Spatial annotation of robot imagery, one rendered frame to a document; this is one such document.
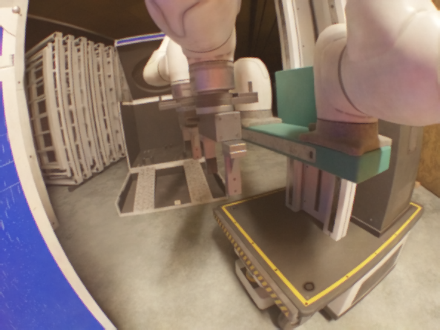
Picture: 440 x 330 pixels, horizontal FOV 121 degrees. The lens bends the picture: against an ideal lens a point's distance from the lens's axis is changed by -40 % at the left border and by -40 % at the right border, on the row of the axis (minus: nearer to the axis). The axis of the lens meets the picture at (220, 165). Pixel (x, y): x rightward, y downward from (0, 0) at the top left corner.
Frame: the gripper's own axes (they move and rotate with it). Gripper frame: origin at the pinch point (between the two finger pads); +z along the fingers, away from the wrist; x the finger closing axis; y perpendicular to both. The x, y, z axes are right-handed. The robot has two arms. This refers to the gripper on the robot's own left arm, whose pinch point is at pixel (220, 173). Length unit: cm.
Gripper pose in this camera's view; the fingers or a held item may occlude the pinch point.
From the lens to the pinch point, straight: 45.1
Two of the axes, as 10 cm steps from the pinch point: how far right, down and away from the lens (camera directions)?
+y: -9.3, 1.9, -3.0
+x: 3.5, 2.6, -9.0
